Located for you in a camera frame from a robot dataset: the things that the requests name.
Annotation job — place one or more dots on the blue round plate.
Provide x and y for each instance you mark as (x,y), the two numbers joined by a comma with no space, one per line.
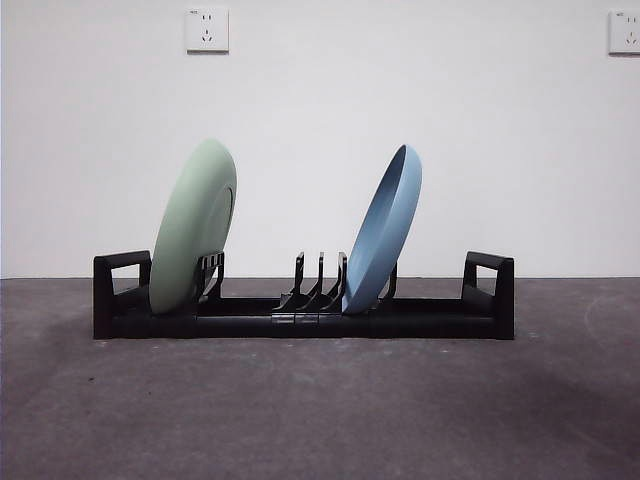
(380,240)

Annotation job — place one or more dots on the pale green round plate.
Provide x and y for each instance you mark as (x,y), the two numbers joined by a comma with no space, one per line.
(192,220)

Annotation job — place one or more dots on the black plastic plate rack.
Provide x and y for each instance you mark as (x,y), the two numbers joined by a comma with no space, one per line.
(450,322)

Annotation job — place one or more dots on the white wall socket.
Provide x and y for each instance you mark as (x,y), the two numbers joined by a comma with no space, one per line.
(625,32)
(207,30)

